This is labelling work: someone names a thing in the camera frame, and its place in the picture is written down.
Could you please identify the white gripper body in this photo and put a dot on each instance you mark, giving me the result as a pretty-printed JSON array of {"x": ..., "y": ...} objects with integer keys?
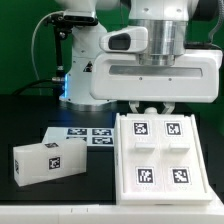
[{"x": 194, "y": 77}]

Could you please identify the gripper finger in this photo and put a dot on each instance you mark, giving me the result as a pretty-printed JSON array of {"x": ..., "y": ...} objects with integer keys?
[
  {"x": 168, "y": 107},
  {"x": 136, "y": 107}
]

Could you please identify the white cabinet door panel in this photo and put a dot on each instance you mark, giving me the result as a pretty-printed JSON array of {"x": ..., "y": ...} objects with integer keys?
[
  {"x": 140, "y": 156},
  {"x": 179, "y": 157}
]

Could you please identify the white cabinet body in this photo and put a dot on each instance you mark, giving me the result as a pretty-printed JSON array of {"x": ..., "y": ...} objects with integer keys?
[{"x": 163, "y": 196}]

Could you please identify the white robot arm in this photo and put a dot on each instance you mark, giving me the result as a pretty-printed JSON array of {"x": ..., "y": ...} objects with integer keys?
[{"x": 166, "y": 22}]

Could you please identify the white cabinet door block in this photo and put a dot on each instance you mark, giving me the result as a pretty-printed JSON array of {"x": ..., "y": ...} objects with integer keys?
[{"x": 47, "y": 161}]

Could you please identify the white marker sheet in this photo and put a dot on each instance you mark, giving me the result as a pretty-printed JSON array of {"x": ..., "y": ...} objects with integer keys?
[{"x": 102, "y": 137}]

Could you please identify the white L-shaped workspace border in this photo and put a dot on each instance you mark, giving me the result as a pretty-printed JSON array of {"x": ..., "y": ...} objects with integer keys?
[{"x": 213, "y": 213}]

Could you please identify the black camera on stand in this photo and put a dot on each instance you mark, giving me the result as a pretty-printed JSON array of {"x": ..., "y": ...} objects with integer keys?
[{"x": 63, "y": 22}]

